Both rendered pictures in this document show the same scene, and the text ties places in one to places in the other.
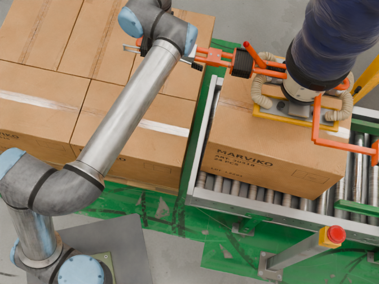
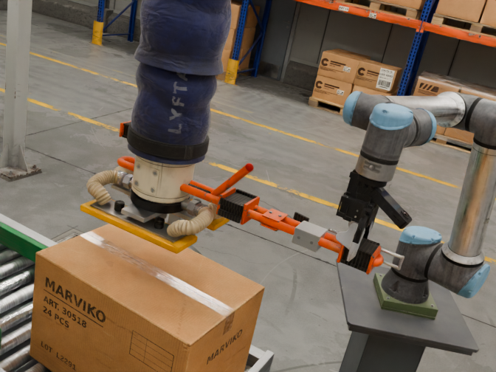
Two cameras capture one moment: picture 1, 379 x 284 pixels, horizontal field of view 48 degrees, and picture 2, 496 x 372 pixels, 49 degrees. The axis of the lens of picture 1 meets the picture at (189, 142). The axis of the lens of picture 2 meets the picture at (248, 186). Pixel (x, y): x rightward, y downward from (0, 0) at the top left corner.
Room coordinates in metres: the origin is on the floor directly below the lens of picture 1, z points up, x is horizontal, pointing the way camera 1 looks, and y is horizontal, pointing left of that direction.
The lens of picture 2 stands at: (2.19, 0.37, 1.88)
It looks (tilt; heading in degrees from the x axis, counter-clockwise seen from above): 22 degrees down; 201
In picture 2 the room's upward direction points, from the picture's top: 12 degrees clockwise
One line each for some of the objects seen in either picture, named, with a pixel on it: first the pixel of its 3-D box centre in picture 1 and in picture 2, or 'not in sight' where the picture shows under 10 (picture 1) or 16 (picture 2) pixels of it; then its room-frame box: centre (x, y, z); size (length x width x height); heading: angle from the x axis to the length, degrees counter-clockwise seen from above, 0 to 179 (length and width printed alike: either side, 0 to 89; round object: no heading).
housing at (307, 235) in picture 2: (186, 52); (309, 235); (0.93, 0.07, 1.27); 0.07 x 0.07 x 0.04; 88
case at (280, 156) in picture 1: (272, 136); (145, 322); (0.90, -0.39, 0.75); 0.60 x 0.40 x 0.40; 84
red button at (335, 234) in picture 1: (335, 234); not in sight; (0.40, -0.61, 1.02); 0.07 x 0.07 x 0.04
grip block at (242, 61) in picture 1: (242, 62); (238, 205); (0.92, -0.15, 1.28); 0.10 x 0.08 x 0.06; 178
